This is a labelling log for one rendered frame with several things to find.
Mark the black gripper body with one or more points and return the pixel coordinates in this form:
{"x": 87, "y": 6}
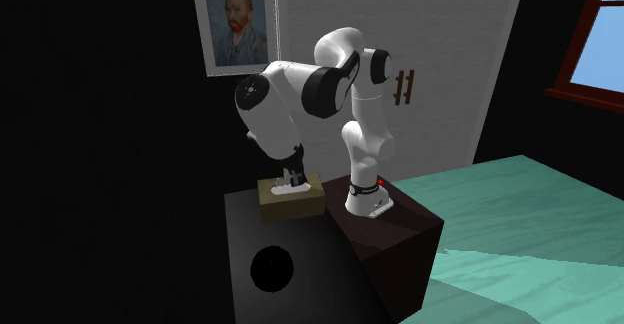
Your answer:
{"x": 297, "y": 163}

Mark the black nightstand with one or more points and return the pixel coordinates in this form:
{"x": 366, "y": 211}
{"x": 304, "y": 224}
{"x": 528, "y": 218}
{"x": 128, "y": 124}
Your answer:
{"x": 317, "y": 274}

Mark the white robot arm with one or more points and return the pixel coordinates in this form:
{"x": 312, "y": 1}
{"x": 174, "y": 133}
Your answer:
{"x": 363, "y": 142}

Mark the framed portrait painting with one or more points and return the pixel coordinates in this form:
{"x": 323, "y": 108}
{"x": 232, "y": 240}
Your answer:
{"x": 238, "y": 23}

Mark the olive tissue box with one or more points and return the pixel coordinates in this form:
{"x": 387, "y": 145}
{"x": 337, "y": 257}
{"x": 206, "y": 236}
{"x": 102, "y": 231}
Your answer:
{"x": 292, "y": 205}

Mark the bed with teal cover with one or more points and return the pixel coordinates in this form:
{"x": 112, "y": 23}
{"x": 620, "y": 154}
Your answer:
{"x": 516, "y": 225}

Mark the dark robot stand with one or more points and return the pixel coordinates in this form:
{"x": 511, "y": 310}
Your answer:
{"x": 400, "y": 245}

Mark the red-brown framed window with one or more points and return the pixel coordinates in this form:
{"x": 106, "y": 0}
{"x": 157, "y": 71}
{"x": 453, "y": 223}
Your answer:
{"x": 582, "y": 35}

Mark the brown wooden wall rack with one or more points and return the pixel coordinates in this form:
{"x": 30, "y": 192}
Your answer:
{"x": 404, "y": 88}

